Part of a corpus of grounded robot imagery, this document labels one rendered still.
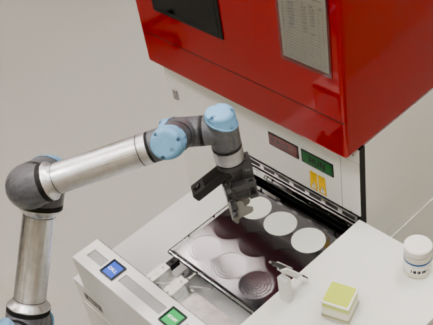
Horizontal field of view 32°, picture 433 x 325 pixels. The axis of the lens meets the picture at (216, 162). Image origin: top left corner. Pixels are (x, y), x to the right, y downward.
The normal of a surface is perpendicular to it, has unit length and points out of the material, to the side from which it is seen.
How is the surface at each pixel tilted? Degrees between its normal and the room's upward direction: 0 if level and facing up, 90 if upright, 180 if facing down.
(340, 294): 0
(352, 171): 90
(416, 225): 90
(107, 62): 0
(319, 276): 0
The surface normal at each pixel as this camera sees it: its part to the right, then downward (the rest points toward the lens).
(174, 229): -0.15, -0.75
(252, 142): -0.72, 0.53
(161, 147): -0.17, 0.19
